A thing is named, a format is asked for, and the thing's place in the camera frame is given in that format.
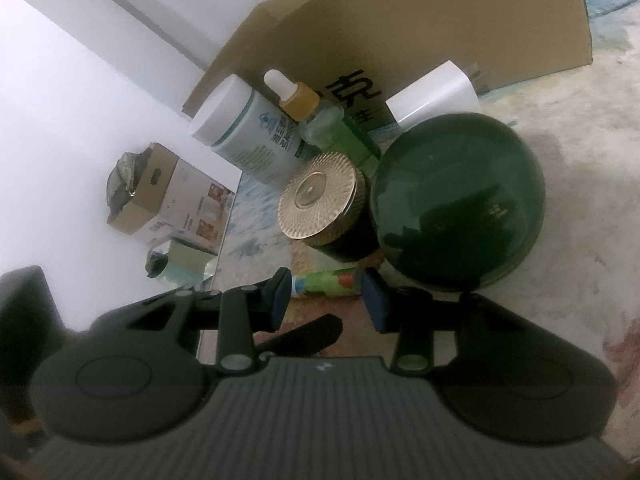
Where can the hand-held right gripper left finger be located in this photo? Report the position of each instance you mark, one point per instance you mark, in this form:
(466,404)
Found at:
(281,300)

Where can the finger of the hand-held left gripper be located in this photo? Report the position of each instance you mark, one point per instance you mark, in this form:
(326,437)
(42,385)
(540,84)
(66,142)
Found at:
(310,332)

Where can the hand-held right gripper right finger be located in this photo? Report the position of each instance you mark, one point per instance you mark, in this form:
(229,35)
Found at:
(376,305)

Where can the green printed tube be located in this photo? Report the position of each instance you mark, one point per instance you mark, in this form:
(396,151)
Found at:
(325,282)

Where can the dark jar with gold lid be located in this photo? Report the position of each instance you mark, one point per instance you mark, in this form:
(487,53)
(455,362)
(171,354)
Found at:
(315,195)

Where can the round dark green case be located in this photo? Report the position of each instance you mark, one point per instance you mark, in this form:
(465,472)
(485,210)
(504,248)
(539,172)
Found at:
(450,200)

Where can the white plastic supplement bottle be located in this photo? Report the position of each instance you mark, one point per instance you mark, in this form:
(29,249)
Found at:
(250,145)

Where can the green glass dropper bottle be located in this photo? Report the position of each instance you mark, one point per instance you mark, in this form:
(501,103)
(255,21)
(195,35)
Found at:
(300,102)

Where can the white power adapter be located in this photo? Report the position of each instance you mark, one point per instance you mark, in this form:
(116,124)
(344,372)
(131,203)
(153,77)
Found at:
(435,95)

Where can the brown cardboard box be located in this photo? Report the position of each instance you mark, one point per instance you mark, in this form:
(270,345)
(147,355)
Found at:
(450,25)

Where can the printed cardboard appliance box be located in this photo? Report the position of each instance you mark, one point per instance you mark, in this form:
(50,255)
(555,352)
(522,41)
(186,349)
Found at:
(185,195)

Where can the dark patterned bag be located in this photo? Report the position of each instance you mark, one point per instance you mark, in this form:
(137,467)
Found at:
(125,180)

